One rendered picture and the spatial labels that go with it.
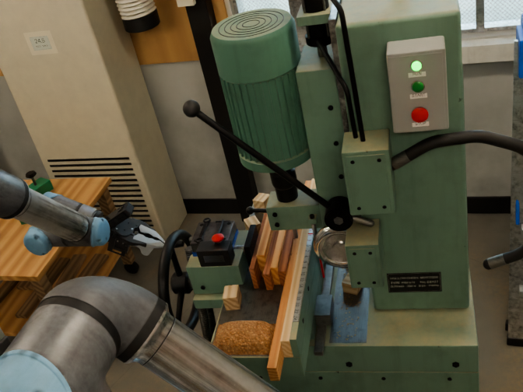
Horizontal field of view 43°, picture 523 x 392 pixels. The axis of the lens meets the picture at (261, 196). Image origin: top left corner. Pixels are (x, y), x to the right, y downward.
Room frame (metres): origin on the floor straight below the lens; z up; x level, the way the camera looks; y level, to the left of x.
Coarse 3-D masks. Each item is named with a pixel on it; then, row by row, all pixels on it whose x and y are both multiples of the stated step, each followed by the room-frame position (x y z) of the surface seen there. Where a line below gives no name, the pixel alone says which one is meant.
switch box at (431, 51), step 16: (400, 48) 1.08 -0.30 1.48; (416, 48) 1.06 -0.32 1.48; (432, 48) 1.05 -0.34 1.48; (400, 64) 1.06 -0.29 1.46; (432, 64) 1.04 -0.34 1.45; (400, 80) 1.06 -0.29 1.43; (432, 80) 1.04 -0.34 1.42; (400, 96) 1.06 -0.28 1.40; (432, 96) 1.05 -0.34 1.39; (400, 112) 1.06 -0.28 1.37; (432, 112) 1.05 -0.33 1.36; (400, 128) 1.06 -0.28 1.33; (416, 128) 1.05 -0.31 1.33; (432, 128) 1.05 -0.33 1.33
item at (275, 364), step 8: (296, 256) 1.25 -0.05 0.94; (288, 264) 1.23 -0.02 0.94; (288, 272) 1.20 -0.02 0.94; (288, 280) 1.17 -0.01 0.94; (288, 288) 1.15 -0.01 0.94; (288, 296) 1.12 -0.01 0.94; (280, 304) 1.10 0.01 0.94; (280, 312) 1.08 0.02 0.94; (280, 320) 1.05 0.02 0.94; (280, 328) 1.03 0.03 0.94; (280, 336) 1.01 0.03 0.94; (272, 344) 0.99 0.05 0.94; (280, 344) 0.99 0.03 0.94; (272, 352) 0.97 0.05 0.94; (280, 352) 0.97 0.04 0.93; (272, 360) 0.95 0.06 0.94; (280, 360) 0.96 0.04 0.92; (272, 368) 0.93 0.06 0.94; (280, 368) 0.95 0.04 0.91; (272, 376) 0.93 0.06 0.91
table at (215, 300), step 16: (240, 288) 1.23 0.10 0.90; (208, 304) 1.25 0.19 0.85; (256, 304) 1.16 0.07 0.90; (272, 304) 1.15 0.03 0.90; (224, 320) 1.13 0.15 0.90; (272, 320) 1.10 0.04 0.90; (304, 336) 1.04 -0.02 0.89; (304, 352) 1.01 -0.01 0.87; (256, 368) 1.00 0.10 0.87; (288, 368) 0.98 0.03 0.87; (304, 368) 0.98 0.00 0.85
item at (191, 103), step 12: (192, 108) 1.20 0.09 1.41; (204, 120) 1.20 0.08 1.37; (228, 132) 1.19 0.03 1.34; (240, 144) 1.18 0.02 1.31; (264, 156) 1.18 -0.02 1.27; (276, 168) 1.17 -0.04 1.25; (288, 180) 1.16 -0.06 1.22; (312, 192) 1.15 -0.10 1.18; (324, 204) 1.14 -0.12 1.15; (336, 204) 1.13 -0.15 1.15; (348, 204) 1.13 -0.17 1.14; (336, 216) 1.11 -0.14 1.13; (348, 216) 1.11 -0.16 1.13; (360, 216) 1.13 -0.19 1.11; (336, 228) 1.11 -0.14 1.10; (348, 228) 1.11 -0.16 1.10
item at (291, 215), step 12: (300, 192) 1.32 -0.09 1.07; (276, 204) 1.30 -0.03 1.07; (288, 204) 1.29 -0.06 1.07; (300, 204) 1.28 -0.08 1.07; (312, 204) 1.26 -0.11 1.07; (276, 216) 1.28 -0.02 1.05; (288, 216) 1.28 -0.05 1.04; (300, 216) 1.27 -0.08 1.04; (276, 228) 1.29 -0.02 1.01; (288, 228) 1.28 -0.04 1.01; (300, 228) 1.27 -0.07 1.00
